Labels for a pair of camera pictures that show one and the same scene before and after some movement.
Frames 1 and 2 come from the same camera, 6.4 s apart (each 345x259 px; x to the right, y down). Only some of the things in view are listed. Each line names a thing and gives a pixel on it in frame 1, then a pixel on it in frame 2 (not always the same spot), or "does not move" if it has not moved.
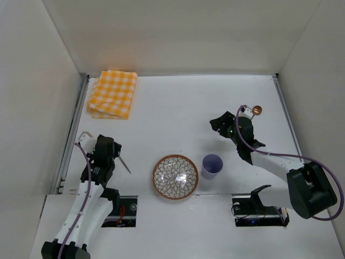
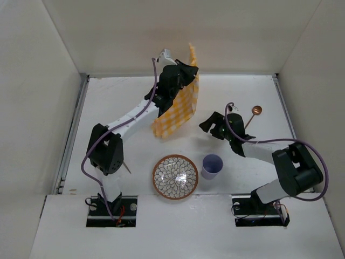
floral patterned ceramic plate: (175, 177) does not move
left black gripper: (113, 150) -> (186, 71)
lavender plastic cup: (212, 165) does not move
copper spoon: (256, 110) does not move
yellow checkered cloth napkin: (111, 96) -> (185, 107)
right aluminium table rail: (276, 80) does not move
